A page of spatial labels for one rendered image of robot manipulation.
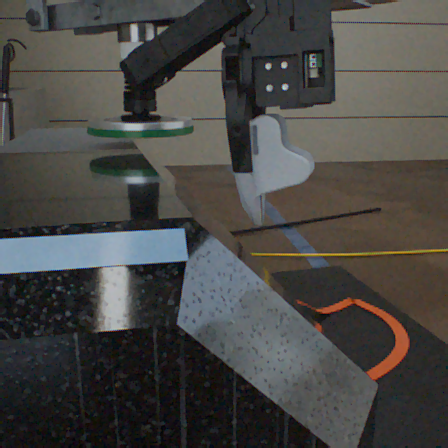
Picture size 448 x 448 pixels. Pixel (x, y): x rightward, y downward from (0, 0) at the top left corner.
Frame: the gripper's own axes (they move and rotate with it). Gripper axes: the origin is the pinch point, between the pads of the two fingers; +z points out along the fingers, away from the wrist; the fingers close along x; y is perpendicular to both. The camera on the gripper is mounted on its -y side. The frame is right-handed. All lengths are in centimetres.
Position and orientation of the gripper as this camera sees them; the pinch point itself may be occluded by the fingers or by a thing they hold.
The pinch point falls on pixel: (249, 209)
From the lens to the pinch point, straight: 46.5
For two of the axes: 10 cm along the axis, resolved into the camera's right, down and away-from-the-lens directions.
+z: 0.6, 9.7, 2.1
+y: 9.7, 0.0, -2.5
